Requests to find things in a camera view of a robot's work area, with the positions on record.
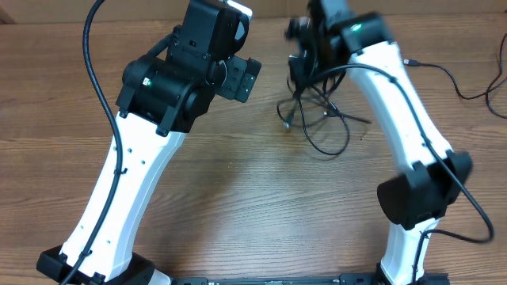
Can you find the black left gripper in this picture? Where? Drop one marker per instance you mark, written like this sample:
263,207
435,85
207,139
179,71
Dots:
242,74

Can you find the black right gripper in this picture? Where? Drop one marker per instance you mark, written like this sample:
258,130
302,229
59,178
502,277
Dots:
298,70

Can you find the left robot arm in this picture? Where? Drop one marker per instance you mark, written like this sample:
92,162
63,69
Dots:
162,94

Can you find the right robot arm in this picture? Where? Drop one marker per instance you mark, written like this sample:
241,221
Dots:
336,43

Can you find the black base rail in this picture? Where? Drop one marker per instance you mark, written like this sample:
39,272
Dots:
277,280

